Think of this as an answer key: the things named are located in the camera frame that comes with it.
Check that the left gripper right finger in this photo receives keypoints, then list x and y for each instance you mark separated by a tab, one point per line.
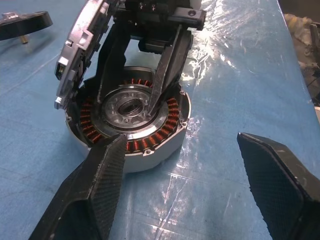
280	190

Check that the clear plastic film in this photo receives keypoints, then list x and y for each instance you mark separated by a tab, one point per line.
237	75

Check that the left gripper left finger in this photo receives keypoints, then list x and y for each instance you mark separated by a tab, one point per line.
87	190

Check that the silver motor housing copper windings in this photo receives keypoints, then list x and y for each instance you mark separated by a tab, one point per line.
165	152

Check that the silver motor end cover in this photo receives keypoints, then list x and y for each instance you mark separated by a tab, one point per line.
80	42

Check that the black silver rotor wheel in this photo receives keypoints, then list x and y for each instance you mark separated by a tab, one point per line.
30	23

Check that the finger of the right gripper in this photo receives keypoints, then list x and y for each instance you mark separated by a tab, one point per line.
112	62
170	67

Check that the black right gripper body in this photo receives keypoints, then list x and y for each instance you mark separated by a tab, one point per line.
155	22

